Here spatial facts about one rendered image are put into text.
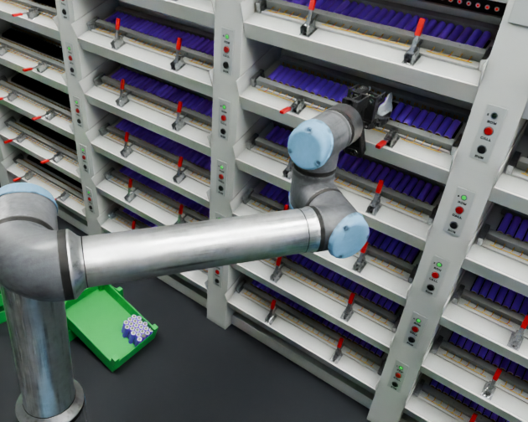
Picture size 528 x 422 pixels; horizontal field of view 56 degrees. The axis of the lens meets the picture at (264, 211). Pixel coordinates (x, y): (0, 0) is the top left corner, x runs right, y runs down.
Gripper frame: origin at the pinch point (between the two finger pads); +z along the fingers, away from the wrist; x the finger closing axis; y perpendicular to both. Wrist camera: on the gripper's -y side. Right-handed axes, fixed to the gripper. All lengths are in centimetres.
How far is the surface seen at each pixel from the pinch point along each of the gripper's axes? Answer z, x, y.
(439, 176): -7.2, -20.1, -8.8
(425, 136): -3.6, -13.4, -2.2
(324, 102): -3.7, 13.9, -2.1
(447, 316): -7, -33, -46
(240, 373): -21, 22, -101
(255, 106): -7.6, 32.9, -8.1
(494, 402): -7, -52, -66
